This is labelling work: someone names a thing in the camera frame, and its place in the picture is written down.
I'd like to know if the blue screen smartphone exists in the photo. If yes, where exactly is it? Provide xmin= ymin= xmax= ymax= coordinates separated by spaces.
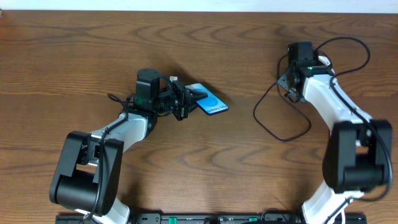
xmin=187 ymin=83 xmax=229 ymax=116

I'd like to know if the black USB charging cable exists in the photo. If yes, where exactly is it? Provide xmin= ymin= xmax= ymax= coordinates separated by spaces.
xmin=252 ymin=54 xmax=312 ymax=144

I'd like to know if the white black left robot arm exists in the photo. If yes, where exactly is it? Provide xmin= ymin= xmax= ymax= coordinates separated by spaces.
xmin=49 ymin=68 xmax=208 ymax=223

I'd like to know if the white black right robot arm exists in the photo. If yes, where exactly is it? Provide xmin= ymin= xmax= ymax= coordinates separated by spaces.
xmin=277 ymin=42 xmax=393 ymax=223

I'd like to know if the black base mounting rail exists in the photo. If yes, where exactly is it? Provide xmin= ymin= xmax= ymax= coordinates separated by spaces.
xmin=54 ymin=212 xmax=368 ymax=224

